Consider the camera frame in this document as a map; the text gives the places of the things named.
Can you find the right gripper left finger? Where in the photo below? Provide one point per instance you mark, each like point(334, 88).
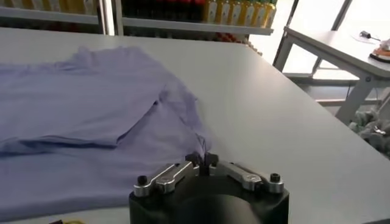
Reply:
point(170, 179)

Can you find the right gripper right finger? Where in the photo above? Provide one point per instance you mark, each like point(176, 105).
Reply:
point(243, 178)

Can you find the purple t-shirt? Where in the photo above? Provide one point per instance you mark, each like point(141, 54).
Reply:
point(76, 106)

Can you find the grey white cloth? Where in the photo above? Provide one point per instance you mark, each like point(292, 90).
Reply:
point(371, 134)

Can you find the grey metal shelf rack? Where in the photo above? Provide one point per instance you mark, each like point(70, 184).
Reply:
point(45, 16)
point(198, 26)

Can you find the yellow juice bottle white cap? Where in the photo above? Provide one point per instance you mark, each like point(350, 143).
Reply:
point(210, 12)
point(259, 15)
point(269, 15)
point(235, 13)
point(223, 12)
point(247, 14)

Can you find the orange and white iron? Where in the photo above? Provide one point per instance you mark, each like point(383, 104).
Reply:
point(382, 51)

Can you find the small black device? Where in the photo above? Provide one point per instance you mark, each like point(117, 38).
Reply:
point(365, 34)

